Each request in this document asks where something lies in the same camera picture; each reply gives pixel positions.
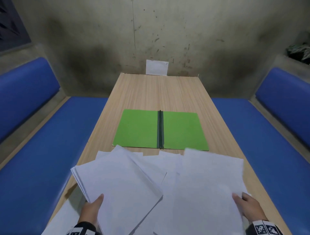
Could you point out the person's left hand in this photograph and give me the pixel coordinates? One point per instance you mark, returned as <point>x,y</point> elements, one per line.
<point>90,213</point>

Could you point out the person's right hand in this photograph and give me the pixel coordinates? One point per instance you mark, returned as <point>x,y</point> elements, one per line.
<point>252,209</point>

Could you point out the single white paper sheet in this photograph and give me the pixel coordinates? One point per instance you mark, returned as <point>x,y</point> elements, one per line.
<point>208,188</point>

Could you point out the green folder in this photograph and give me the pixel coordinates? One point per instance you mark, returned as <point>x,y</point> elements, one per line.
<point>140,128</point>

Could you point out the black left wrist marker band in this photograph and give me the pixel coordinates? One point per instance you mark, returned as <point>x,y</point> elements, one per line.
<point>82,230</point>

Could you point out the black wrist marker band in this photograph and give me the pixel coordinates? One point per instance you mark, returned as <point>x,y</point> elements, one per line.
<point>264,228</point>
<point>82,230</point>

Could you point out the black right wrist marker band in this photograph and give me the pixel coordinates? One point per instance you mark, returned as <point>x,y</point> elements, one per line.
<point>264,228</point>

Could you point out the blue bench seat cushion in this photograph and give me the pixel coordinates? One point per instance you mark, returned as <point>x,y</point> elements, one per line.
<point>266,159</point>
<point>36,169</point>

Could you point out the blue bench backrest cushion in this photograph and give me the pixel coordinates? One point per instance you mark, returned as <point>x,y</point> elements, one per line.
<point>24,94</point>
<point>285,99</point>

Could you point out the small white card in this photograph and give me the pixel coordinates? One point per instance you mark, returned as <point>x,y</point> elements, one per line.
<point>157,67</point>

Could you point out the green leafy plant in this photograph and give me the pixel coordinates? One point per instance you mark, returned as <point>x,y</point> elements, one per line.
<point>299,52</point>

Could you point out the dark lattice window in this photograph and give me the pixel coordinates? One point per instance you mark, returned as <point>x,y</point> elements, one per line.
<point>12,26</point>

